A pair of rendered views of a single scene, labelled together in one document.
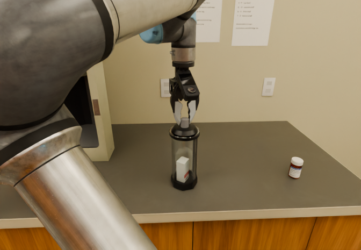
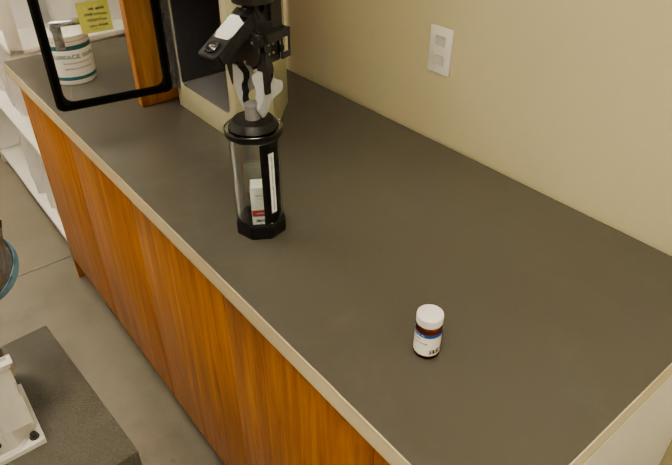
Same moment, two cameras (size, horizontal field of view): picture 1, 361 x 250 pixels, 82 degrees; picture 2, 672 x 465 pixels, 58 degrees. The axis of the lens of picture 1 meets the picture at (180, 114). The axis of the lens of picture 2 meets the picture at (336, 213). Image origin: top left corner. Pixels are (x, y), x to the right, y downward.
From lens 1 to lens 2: 94 cm
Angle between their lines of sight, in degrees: 48
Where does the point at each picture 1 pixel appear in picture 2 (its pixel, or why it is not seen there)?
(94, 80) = not seen: outside the picture
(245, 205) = (264, 306)
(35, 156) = not seen: outside the picture
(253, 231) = (288, 374)
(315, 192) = (395, 391)
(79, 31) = not seen: outside the picture
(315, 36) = not seen: outside the picture
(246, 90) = (633, 129)
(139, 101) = (390, 65)
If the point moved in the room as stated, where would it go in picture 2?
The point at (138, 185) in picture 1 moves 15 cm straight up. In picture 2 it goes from (213, 192) to (205, 131)
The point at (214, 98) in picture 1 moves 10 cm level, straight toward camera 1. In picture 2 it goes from (541, 117) to (504, 126)
